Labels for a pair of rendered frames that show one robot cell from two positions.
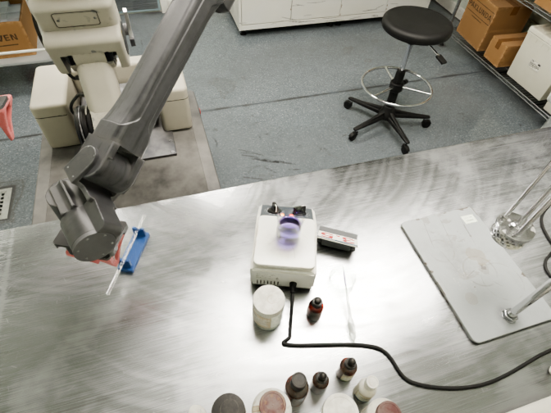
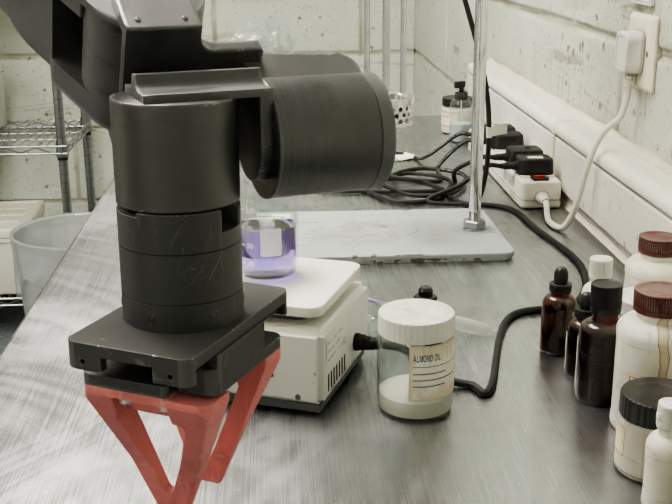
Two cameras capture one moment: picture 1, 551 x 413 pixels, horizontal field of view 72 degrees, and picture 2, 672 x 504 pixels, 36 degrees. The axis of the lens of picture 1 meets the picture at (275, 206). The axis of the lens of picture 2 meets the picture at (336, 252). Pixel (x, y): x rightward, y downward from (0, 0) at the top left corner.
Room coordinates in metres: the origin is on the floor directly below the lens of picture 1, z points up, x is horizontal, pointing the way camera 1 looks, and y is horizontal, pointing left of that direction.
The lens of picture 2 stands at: (0.14, 0.73, 1.11)
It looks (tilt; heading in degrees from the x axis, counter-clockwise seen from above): 17 degrees down; 287
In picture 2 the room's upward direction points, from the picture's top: straight up
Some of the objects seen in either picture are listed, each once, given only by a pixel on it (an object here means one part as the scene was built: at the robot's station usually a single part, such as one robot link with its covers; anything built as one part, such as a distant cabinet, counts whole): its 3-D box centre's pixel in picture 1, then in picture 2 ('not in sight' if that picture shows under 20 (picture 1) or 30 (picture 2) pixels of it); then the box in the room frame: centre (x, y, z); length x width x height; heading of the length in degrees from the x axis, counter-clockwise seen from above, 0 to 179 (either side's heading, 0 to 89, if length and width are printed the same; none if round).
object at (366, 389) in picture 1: (366, 388); (598, 300); (0.17, -0.18, 0.79); 0.03 x 0.03 x 0.08
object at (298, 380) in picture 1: (296, 388); (603, 341); (0.16, -0.06, 0.80); 0.04 x 0.04 x 0.10
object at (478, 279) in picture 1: (471, 266); (376, 234); (0.45, -0.44, 0.76); 0.30 x 0.20 x 0.01; 20
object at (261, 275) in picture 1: (284, 242); (245, 328); (0.45, -0.03, 0.79); 0.22 x 0.13 x 0.08; 179
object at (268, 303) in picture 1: (268, 308); (415, 359); (0.30, 0.00, 0.79); 0.06 x 0.06 x 0.08
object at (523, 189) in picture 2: not in sight; (509, 161); (0.34, -0.82, 0.77); 0.40 x 0.06 x 0.04; 110
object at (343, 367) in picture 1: (348, 367); (559, 309); (0.20, -0.15, 0.79); 0.03 x 0.03 x 0.08
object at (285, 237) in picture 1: (290, 226); (265, 231); (0.43, -0.03, 0.87); 0.06 x 0.05 x 0.08; 146
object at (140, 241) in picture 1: (132, 247); not in sight; (0.42, 0.30, 0.77); 0.10 x 0.03 x 0.04; 175
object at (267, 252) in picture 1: (285, 241); (273, 282); (0.42, -0.03, 0.83); 0.12 x 0.12 x 0.01; 89
